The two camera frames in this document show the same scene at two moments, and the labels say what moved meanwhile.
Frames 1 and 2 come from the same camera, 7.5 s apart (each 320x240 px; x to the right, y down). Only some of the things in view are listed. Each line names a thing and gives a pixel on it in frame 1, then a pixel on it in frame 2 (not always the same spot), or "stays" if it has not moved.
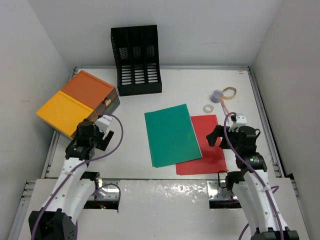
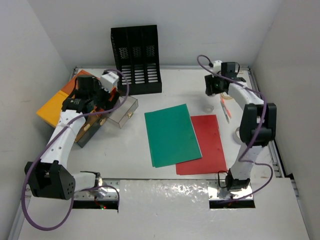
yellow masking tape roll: [229, 98] stays
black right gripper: [218, 131] to [211, 89]
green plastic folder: [171, 137] stays
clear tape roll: [208, 108] stays
